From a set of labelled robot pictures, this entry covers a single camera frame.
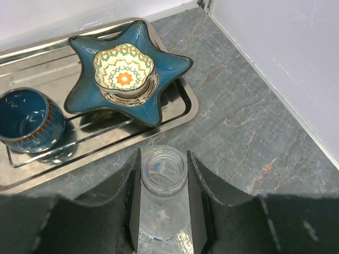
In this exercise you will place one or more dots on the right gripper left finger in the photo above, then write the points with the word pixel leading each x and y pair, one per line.
pixel 104 219

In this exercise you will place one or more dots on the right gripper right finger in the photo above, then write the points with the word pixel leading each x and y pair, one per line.
pixel 225 219

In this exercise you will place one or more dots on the clear Pocari Sweat bottle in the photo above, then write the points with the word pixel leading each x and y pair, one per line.
pixel 164 204

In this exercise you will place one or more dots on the blue ceramic cup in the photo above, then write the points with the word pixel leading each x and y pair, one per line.
pixel 31 121

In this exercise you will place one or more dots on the blue star-shaped dish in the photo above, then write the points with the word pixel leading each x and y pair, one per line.
pixel 144 107

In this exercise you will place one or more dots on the patterned flower bowl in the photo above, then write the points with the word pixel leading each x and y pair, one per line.
pixel 124 69

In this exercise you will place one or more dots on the steel tray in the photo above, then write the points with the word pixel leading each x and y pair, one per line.
pixel 53 68

